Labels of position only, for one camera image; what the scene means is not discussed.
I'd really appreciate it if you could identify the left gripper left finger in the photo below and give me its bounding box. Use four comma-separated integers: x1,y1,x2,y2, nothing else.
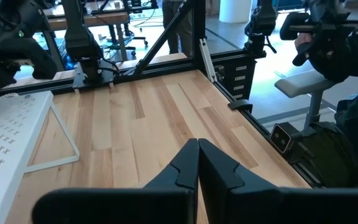
32,138,201,224

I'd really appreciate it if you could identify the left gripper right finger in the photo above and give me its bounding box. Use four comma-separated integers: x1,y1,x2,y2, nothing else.
199,139,358,224

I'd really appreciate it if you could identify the clear glass candle holder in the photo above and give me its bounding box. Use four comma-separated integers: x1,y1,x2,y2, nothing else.
0,92,21,100

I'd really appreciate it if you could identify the white dotted mat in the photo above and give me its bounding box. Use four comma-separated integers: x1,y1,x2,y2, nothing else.
0,90,81,224

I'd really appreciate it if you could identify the wooden background table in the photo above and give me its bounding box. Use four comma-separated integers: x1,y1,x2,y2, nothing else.
42,0,131,32

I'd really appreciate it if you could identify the black table edge clamp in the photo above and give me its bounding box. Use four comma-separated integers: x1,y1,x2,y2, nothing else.
227,98,254,113

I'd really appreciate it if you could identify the grey padded armrest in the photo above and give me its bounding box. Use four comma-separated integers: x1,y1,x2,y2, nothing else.
273,68,337,133

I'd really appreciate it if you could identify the black drawer cabinet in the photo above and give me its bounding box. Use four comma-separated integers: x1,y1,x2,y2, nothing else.
218,57,258,102

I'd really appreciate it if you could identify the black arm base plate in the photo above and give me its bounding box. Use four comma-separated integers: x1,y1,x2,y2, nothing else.
72,59,119,91

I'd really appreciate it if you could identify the black table-level camera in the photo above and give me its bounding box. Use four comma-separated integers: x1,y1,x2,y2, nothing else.
268,121,306,156

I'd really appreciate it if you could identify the silver aluminium bracket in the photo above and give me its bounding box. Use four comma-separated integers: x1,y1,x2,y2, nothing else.
199,37,218,83

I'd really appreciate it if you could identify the black aluminium table frame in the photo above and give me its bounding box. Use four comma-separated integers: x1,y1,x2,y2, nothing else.
0,0,326,189

